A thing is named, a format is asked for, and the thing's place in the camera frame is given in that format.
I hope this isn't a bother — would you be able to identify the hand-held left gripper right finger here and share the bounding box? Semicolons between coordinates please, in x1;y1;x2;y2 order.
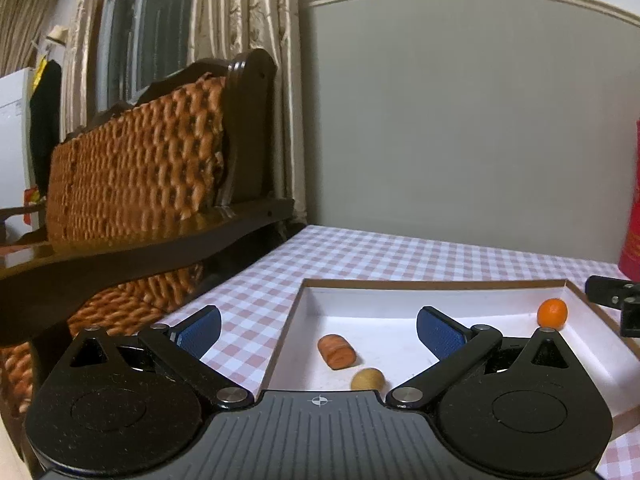
387;306;571;409

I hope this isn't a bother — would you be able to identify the white refrigerator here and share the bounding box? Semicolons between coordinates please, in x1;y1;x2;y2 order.
0;69;38;211

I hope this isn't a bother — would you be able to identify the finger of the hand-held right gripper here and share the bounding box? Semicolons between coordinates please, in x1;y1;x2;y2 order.
585;275;640;338

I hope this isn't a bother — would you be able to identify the small brown kiwi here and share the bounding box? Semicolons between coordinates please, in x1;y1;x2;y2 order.
351;367;385;392

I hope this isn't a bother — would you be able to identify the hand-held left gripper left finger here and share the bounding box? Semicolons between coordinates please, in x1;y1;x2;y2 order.
69;305;254;409

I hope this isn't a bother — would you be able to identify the pink checkered tablecloth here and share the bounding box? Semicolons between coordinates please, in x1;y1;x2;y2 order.
165;225;640;480

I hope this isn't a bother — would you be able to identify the striped beige curtain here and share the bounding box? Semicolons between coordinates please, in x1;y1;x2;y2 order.
60;0;125;137
192;0;309;227

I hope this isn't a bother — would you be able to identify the red and yellow ornament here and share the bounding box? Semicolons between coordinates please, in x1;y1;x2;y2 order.
23;186;42;223

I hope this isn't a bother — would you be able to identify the carrot piece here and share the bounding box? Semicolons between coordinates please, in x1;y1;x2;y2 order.
318;334;358;371

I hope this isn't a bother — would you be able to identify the black hanging coat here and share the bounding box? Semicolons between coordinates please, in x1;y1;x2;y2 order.
28;59;63;196

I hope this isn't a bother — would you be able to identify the small orange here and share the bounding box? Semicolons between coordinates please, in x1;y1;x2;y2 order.
537;298;569;331

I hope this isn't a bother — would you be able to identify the window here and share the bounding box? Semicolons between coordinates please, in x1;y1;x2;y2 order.
97;0;197;112

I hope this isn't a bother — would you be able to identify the white cardboard box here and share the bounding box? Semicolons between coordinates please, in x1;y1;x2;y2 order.
261;277;636;418

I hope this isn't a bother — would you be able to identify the plain beige curtain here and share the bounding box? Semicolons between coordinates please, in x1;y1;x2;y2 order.
0;0;67;79

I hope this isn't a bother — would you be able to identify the wooden wicker chair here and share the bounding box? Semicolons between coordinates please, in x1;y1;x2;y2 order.
0;49;297;461

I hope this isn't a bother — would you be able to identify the red thermos flask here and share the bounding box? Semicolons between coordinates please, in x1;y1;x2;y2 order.
618;119;640;281

